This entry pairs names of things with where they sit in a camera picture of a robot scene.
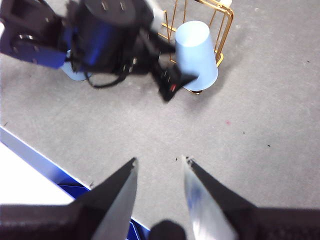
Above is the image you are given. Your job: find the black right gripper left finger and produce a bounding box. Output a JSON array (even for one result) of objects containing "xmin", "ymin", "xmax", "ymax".
[{"xmin": 0, "ymin": 156, "xmax": 139, "ymax": 240}]

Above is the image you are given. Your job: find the blue ribbed plastic cup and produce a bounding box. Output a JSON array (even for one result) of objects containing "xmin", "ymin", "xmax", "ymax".
[
  {"xmin": 174, "ymin": 20, "xmax": 219, "ymax": 91},
  {"xmin": 61, "ymin": 49, "xmax": 88, "ymax": 82}
]

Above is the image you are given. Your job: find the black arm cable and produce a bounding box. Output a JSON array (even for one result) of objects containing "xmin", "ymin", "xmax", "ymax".
[{"xmin": 71, "ymin": 57, "xmax": 137, "ymax": 89}]

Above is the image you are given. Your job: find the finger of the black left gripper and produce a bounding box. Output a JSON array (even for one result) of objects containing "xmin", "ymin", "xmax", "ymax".
[{"xmin": 152, "ymin": 63, "xmax": 199, "ymax": 103}]

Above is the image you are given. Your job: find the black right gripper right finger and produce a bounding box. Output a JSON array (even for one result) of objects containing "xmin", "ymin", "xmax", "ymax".
[{"xmin": 181, "ymin": 154, "xmax": 320, "ymax": 240}]

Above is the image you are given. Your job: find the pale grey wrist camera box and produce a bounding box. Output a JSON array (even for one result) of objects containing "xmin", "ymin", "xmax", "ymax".
[{"xmin": 146, "ymin": 0, "xmax": 167, "ymax": 27}]

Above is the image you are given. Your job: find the gold wire cup rack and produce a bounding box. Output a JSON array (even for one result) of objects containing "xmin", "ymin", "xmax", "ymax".
[{"xmin": 159, "ymin": 0, "xmax": 235, "ymax": 95}]

